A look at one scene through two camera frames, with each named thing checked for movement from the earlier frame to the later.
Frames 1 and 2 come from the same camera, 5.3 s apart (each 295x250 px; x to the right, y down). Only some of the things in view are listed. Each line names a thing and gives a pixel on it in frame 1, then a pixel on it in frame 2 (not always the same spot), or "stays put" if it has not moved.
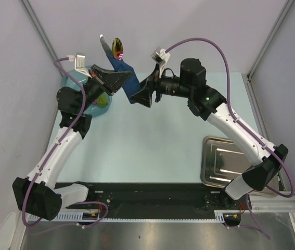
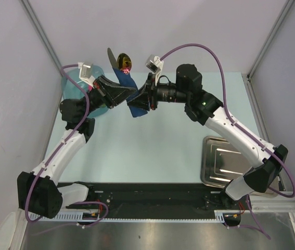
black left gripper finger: (110, 80) -> (117, 93)
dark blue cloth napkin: (132, 82) -> (125, 79)
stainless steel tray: (222, 161) stays put
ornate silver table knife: (105, 46) -> (112, 59)
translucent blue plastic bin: (91, 108) stays put
